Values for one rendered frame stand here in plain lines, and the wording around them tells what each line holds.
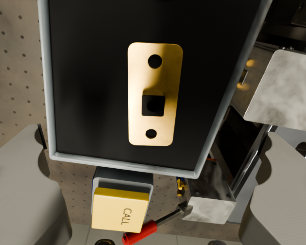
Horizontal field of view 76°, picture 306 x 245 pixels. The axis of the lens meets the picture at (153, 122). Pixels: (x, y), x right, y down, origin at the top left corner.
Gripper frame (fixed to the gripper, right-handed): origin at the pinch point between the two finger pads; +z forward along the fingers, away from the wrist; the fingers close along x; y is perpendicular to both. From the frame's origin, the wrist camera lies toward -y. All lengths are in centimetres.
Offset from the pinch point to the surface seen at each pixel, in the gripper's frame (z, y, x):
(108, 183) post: 5.2, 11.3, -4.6
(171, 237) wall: 95, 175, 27
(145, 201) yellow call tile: 3.3, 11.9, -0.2
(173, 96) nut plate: 3.0, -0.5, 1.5
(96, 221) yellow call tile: 3.2, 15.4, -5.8
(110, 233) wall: 93, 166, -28
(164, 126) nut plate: 3.0, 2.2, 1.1
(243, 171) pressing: 19.1, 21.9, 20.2
